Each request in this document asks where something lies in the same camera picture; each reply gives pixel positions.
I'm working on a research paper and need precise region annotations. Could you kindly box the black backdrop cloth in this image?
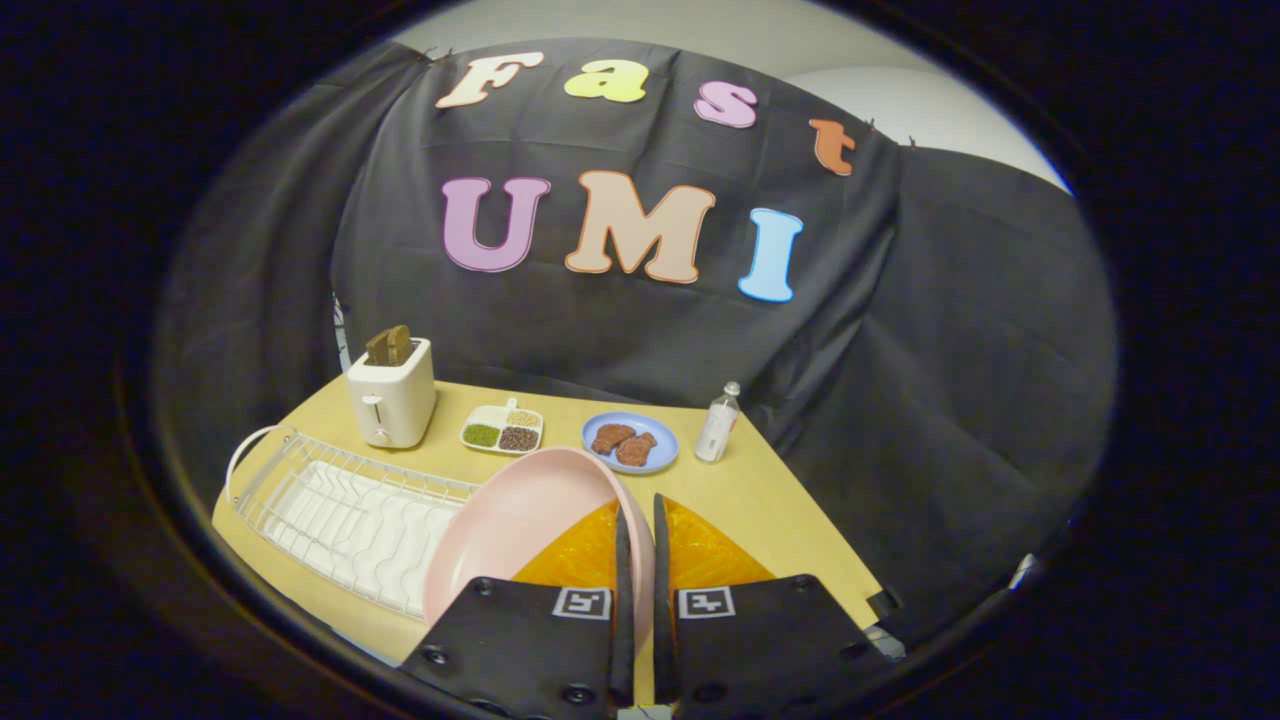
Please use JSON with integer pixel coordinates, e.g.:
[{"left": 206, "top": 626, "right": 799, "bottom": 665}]
[{"left": 152, "top": 38, "right": 1119, "bottom": 649}]

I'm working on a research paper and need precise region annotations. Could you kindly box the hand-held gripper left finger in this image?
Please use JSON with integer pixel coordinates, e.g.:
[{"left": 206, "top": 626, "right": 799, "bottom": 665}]
[{"left": 401, "top": 498, "right": 638, "bottom": 717}]

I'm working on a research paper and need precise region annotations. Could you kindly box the pink plate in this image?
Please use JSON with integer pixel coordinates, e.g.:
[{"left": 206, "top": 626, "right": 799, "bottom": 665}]
[{"left": 421, "top": 446, "right": 657, "bottom": 669}]

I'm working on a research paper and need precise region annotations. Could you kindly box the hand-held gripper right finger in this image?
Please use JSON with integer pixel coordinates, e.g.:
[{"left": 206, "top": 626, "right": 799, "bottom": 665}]
[{"left": 652, "top": 493, "right": 901, "bottom": 720}]

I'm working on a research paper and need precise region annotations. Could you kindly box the blue plate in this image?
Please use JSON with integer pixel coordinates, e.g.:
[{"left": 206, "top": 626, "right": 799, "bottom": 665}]
[{"left": 581, "top": 411, "right": 680, "bottom": 475}]

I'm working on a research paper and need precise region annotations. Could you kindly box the white toaster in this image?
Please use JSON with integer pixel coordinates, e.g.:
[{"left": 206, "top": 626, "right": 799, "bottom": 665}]
[{"left": 346, "top": 337, "right": 438, "bottom": 450}]

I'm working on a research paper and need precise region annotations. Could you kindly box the white divided dish with grains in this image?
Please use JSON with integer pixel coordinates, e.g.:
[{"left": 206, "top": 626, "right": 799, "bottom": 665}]
[{"left": 459, "top": 398, "right": 545, "bottom": 457}]

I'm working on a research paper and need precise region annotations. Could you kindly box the clear plastic bottle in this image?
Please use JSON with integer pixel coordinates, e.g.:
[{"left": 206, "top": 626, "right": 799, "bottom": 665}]
[{"left": 694, "top": 381, "right": 743, "bottom": 465}]

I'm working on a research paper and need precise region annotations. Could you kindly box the brown toast slice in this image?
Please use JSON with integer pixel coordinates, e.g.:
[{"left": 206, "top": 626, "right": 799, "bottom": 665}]
[{"left": 365, "top": 324, "right": 413, "bottom": 367}]

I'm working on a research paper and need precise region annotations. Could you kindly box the white wire dish rack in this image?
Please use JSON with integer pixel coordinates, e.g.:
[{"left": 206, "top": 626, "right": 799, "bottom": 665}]
[{"left": 225, "top": 425, "right": 483, "bottom": 621}]

